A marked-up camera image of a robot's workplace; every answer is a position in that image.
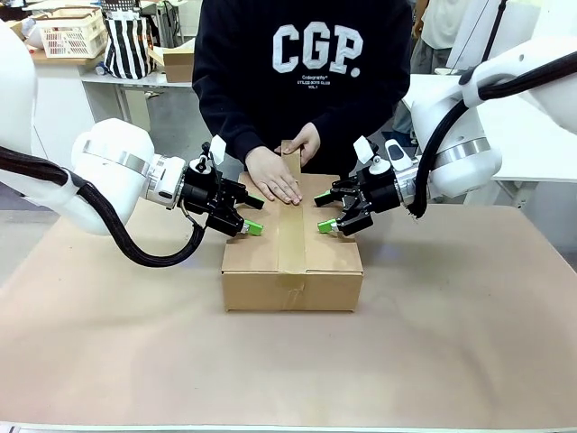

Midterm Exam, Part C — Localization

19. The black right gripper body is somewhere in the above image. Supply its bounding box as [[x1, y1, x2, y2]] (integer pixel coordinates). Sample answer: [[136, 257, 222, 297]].
[[358, 173, 402, 217]]

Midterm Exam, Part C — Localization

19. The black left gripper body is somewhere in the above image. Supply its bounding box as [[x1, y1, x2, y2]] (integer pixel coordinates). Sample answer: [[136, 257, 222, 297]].
[[182, 169, 229, 226]]

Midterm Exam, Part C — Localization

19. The large brown cardboard box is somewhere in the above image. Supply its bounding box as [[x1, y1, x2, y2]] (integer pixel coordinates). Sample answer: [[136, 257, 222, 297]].
[[220, 173, 364, 313]]

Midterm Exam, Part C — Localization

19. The person's left forearm black sleeve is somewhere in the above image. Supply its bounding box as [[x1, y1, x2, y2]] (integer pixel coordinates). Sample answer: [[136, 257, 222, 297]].
[[313, 76, 409, 150]]

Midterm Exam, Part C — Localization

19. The person's right forearm black sleeve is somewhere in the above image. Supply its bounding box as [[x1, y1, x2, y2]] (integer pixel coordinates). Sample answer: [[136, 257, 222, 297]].
[[197, 80, 271, 166]]

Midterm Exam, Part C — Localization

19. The small brown cardboard box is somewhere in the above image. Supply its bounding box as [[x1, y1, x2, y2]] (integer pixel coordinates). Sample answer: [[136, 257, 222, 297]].
[[162, 50, 195, 84]]

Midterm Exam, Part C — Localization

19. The white open paper box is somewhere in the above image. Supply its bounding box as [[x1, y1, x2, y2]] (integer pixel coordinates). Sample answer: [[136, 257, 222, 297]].
[[148, 38, 196, 64]]

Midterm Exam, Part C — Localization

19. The person's right hand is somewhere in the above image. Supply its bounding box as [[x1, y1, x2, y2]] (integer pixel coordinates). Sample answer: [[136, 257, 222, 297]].
[[245, 144, 303, 207]]

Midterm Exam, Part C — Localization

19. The person's left hand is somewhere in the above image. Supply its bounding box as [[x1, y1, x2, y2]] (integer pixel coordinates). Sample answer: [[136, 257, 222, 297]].
[[283, 122, 322, 167]]

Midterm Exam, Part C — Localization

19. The brown tape strip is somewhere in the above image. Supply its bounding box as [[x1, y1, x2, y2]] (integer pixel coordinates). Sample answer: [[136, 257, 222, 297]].
[[277, 155, 308, 312]]

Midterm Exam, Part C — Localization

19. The person in black hoodie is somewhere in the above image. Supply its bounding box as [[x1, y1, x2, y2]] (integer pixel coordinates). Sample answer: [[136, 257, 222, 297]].
[[191, 0, 414, 178]]

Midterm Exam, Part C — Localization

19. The black white striped bag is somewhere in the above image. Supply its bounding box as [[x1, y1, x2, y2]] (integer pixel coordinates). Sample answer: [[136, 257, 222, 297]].
[[103, 15, 155, 81]]

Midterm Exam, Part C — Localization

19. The white cabinet wooden top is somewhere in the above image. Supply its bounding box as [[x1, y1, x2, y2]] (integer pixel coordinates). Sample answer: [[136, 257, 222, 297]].
[[31, 49, 152, 157]]

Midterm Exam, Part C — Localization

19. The bystander in white shirt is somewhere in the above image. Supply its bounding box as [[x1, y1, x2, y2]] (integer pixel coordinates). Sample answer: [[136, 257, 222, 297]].
[[412, 0, 474, 76]]

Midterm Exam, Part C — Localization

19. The black lamp stand pole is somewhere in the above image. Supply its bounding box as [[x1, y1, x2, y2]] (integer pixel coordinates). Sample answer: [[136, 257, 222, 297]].
[[481, 0, 508, 62]]

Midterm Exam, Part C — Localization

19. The black mesh basket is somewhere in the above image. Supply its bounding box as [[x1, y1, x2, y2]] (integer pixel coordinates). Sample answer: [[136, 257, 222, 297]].
[[101, 0, 143, 19]]

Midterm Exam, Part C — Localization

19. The white plastic crate basket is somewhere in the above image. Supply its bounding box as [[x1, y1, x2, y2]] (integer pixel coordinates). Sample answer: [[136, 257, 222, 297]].
[[38, 6, 108, 60]]

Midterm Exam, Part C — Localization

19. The white board panel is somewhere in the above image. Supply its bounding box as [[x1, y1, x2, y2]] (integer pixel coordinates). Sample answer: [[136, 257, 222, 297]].
[[450, 0, 542, 71]]

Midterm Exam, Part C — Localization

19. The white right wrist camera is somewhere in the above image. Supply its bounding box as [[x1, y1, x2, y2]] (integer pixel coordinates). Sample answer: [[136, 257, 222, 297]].
[[353, 134, 392, 178]]

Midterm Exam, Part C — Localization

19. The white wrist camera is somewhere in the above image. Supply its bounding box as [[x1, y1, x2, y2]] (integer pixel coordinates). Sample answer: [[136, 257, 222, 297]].
[[353, 134, 392, 178], [188, 134, 226, 175]]

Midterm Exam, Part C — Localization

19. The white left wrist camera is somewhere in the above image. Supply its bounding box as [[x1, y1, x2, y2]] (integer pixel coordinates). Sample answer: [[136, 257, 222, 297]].
[[188, 134, 226, 175]]

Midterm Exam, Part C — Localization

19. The black right arm cable sleeve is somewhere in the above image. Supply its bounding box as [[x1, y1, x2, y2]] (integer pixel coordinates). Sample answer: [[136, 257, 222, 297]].
[[405, 58, 577, 221]]

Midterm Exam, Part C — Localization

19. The black arm cable sleeve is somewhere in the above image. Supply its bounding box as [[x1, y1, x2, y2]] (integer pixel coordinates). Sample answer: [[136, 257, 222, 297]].
[[405, 58, 577, 221], [0, 146, 208, 268]]

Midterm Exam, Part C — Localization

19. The black left arm cable sleeve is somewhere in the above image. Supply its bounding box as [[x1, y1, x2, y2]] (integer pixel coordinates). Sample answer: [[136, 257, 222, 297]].
[[0, 146, 208, 268]]

